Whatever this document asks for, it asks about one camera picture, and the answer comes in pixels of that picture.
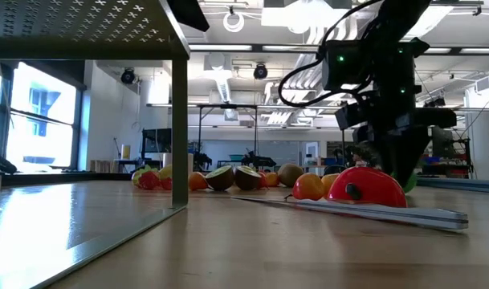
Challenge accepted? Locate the red half apple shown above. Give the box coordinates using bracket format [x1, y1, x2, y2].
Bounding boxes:
[327, 166, 408, 209]

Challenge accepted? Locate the white cabinet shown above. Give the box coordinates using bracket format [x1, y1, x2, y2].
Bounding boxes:
[464, 86, 489, 181]

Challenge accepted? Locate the knife with patterned handle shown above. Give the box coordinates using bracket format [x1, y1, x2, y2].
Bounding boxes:
[231, 195, 469, 232]

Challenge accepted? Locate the person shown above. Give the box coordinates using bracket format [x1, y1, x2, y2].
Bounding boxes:
[350, 146, 373, 169]

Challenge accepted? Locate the green perforated metal stand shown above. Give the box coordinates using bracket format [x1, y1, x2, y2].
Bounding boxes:
[0, 0, 190, 289]

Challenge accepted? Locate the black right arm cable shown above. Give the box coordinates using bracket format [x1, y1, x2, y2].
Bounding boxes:
[277, 0, 385, 108]

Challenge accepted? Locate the black monitor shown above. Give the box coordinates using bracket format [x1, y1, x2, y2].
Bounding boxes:
[141, 128, 173, 154]

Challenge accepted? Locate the black round ceiling spotlight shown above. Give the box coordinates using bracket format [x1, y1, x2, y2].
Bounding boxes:
[120, 67, 137, 85]
[252, 63, 269, 80]

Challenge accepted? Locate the black aluminium table frame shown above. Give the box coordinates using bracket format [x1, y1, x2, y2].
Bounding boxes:
[0, 171, 489, 194]

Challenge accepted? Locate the large window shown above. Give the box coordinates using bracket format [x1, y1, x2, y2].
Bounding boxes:
[0, 59, 86, 173]

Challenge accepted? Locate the white cable coil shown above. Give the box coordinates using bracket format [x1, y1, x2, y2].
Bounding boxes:
[222, 10, 245, 34]

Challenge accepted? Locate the black metal gantry frame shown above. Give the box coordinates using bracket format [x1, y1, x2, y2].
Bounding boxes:
[197, 103, 259, 166]

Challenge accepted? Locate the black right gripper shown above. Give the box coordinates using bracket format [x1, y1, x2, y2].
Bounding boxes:
[335, 102, 458, 189]

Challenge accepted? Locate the black ceiling camera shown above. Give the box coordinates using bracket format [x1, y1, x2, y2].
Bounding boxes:
[423, 95, 447, 108]

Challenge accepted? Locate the whole brown kiwi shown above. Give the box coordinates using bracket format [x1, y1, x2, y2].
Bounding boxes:
[277, 163, 305, 188]

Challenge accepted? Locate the bright ceiling light panel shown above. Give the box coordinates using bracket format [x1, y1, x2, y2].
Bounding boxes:
[261, 6, 352, 35]

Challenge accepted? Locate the black background machine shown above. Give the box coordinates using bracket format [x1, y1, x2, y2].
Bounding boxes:
[430, 126, 475, 178]

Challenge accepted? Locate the green pear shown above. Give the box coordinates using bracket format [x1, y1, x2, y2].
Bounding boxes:
[391, 171, 418, 194]

